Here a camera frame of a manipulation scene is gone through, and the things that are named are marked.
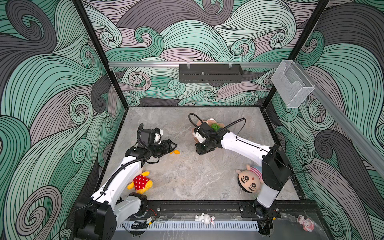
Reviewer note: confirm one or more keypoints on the pig-face plush doll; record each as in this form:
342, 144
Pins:
250, 180

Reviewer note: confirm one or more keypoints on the clear plastic wall bin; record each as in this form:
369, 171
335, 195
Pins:
292, 83

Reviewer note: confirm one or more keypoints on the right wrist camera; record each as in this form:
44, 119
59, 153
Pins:
199, 135

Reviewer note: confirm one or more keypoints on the black wall tray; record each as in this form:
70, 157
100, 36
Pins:
212, 74

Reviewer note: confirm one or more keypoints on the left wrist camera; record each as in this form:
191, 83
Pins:
158, 133

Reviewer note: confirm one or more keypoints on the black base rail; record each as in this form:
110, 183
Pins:
163, 209

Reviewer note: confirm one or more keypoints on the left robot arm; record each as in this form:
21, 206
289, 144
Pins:
97, 217

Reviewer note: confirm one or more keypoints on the green grape bunch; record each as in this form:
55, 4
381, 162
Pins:
216, 127

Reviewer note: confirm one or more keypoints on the aluminium rail right wall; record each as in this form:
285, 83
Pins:
335, 101

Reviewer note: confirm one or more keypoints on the yellow mango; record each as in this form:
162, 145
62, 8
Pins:
176, 152

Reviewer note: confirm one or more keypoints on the white slotted cable duct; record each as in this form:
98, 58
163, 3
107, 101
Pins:
197, 226

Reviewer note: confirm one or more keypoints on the aluminium rail back wall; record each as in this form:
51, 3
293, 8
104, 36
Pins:
166, 64

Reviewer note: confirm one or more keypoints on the pink fruit bowl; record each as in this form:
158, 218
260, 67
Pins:
206, 126

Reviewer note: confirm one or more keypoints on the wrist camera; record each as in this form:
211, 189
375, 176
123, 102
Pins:
199, 135
158, 133

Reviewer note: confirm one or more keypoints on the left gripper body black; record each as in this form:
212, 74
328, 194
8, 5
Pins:
161, 149

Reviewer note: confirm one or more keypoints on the aluminium rail wall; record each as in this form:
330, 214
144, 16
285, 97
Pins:
335, 101
166, 64

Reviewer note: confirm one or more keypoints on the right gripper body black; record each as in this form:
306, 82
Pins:
204, 147

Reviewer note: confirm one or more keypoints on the yellow plush toy red dress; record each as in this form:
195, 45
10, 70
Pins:
141, 183

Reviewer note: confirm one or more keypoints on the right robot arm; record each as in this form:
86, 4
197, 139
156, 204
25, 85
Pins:
270, 171

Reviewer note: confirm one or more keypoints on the white bunny figurine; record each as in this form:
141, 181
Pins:
205, 219

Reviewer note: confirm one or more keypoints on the pink pig figurine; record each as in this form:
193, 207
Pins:
307, 224

